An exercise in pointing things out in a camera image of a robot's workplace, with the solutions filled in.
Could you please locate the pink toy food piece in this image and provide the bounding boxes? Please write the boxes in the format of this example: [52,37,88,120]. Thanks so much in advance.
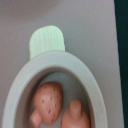
[61,100,90,128]

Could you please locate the toy strawberry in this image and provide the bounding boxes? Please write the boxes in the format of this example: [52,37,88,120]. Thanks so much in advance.
[31,82,63,128]

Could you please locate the pink toy pot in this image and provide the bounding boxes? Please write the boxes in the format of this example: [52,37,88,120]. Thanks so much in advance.
[2,25,108,128]

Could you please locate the pink toy stove counter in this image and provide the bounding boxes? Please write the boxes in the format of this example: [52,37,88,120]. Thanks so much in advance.
[0,0,124,128]

